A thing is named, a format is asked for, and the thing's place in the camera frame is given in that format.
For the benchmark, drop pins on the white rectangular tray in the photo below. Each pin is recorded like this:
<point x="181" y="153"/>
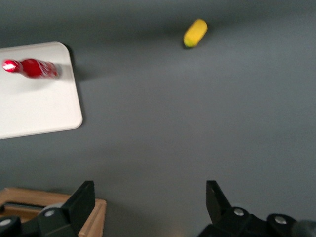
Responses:
<point x="42" y="103"/>

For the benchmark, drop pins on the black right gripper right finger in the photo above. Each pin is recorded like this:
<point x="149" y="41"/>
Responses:
<point x="219" y="207"/>

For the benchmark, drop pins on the wooden box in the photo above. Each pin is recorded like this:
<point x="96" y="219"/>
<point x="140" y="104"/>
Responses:
<point x="96" y="212"/>

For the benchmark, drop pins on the red coke bottle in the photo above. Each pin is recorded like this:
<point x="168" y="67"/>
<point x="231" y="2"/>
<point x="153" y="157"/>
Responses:
<point x="33" y="67"/>

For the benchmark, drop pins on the yellow banana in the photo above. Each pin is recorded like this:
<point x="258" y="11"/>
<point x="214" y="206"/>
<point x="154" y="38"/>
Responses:
<point x="195" y="33"/>

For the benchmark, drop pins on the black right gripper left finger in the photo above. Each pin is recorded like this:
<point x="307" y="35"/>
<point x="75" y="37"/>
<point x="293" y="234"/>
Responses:
<point x="79" y="209"/>

